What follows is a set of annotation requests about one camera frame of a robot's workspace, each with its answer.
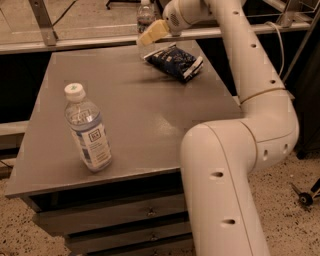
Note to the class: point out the top grey drawer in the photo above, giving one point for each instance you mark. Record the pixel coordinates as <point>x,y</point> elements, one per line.
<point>90,217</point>

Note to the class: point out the blue chip bag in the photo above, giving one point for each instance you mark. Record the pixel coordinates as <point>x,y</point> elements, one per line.
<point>176,62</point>

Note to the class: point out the clear water bottle red label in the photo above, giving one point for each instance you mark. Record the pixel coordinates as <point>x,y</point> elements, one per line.
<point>145,17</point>

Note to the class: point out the metal railing frame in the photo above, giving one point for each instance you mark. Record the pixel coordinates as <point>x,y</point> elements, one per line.
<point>79,24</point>

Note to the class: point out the dark cabinet at right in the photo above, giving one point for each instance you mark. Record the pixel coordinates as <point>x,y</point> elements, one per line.
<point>304,83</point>

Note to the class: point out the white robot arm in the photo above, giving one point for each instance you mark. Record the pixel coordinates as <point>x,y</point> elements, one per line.
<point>216,156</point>

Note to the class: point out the water bottle blue white label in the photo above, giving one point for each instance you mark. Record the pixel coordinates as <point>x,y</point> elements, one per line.
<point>85,121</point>

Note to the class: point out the bottom grey drawer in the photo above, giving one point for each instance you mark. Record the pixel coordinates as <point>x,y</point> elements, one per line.
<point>165,247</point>

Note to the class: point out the grey drawer cabinet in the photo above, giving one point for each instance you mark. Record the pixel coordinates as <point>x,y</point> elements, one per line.
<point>146,114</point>

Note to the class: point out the middle grey drawer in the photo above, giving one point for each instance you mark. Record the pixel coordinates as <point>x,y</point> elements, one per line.
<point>128,235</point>

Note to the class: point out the black caster wheel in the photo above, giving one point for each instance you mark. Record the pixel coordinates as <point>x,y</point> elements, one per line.
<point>304,198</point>

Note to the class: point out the grey drawer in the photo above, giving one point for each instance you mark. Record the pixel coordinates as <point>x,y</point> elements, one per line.
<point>165,247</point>
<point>128,235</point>
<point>90,217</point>

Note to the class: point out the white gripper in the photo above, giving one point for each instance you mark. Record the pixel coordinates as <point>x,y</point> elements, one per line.
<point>175,17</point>

